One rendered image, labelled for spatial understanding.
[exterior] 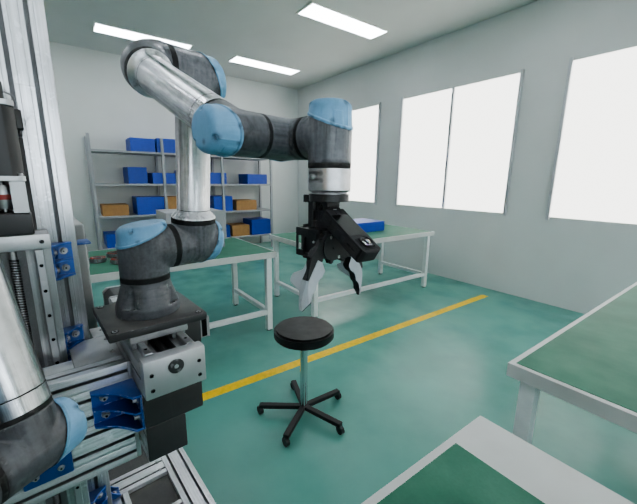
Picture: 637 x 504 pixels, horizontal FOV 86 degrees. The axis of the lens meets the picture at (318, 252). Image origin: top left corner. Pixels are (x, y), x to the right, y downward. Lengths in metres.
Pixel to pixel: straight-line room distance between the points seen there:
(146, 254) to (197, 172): 0.24
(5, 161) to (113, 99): 5.96
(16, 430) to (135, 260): 0.45
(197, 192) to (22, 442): 0.62
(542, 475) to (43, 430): 0.93
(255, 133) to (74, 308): 0.73
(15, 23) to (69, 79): 5.79
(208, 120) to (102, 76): 6.40
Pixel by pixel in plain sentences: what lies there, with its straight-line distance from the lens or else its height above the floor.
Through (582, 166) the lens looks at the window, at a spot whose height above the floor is 1.54.
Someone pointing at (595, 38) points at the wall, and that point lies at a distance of 4.77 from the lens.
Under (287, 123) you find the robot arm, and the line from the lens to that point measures 0.64.
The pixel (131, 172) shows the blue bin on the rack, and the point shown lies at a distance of 6.24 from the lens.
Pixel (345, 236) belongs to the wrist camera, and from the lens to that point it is 0.55.
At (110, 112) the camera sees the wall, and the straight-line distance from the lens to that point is 6.85.
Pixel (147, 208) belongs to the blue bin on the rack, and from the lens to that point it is 6.29.
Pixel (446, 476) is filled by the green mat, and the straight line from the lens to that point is 0.93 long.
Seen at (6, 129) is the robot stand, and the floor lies 1.47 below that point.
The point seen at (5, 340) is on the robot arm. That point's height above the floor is 1.18.
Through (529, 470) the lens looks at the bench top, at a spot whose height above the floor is 0.75.
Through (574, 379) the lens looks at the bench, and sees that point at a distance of 1.45.
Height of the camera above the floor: 1.38
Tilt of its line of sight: 12 degrees down
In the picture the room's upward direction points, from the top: 1 degrees clockwise
